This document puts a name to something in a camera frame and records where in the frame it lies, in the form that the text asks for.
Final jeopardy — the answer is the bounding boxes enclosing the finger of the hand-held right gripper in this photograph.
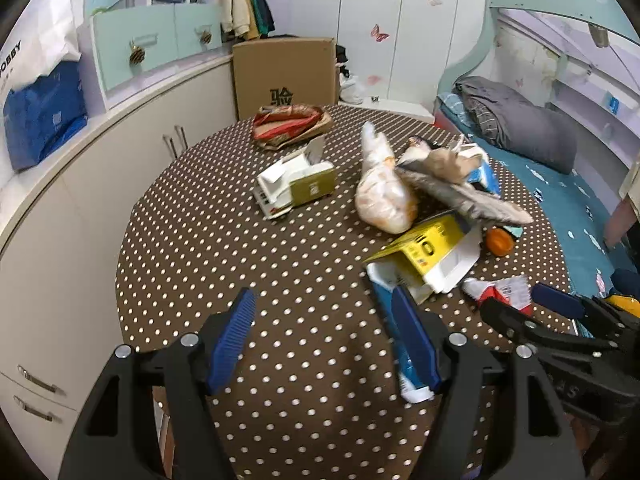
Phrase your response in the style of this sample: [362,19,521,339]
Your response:
[480,297,626,361]
[531,283,640,341]

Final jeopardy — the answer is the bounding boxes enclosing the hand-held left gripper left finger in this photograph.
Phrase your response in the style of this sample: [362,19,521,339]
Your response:
[57,287,258,480]

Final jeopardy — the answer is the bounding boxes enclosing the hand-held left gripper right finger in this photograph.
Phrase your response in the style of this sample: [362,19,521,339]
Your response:
[391,285,587,480]

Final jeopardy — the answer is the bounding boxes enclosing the red and white tube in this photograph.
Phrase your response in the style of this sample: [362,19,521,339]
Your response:
[461,275,535,317]

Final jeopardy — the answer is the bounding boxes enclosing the orange and white plastic bag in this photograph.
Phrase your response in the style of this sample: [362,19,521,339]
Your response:
[354,121,420,235]

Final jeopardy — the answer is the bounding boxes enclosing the blue and white toothpaste tube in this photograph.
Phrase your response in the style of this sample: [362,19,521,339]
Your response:
[367,262,436,405]

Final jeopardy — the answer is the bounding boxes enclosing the navy garment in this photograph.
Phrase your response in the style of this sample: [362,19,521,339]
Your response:
[610,267,640,296]

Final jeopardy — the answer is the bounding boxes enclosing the orange fruit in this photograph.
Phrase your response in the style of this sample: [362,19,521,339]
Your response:
[486,227,516,257]

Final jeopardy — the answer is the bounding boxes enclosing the teal quilted bedspread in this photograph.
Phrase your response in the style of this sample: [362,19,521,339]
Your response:
[437,92,640,296]

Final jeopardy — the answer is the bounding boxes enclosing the person in beige shorts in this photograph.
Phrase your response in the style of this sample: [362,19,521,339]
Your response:
[602,160,640,251]

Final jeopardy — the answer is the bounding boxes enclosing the yellow and white box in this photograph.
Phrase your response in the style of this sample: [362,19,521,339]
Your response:
[364,210,483,295]

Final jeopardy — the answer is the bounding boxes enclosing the grey crumpled wrapper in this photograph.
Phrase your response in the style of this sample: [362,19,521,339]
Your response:
[395,167,535,226]

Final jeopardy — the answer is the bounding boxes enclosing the blue and white carton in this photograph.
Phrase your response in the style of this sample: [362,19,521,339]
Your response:
[460,142,503,198]

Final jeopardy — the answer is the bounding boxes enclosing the white and olive carton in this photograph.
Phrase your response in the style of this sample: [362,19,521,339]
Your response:
[252,136,338,221]

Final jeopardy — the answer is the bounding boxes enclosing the grey plaid pillow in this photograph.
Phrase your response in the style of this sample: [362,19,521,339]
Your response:
[462,97,506,143]

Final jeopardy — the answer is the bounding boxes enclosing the white cabinet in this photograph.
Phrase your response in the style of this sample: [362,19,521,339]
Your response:
[0,52,241,480]

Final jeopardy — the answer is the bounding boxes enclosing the red and brown snack bag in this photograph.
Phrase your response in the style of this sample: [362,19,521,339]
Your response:
[251,104,333,152]

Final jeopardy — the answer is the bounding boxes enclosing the brown cardboard box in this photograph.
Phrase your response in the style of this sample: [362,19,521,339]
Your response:
[231,36,341,122]

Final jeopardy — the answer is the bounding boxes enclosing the white wardrobe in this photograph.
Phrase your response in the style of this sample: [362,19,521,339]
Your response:
[335,0,493,111]

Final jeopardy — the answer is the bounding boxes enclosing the blue shopping bag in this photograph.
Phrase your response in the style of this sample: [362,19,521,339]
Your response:
[2,60,90,173]

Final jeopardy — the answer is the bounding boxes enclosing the mint drawer unit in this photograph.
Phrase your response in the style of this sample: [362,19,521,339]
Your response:
[87,2,224,111]

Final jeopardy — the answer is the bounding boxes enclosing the green hanging garment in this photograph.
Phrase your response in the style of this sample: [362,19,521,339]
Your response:
[245,0,276,38]

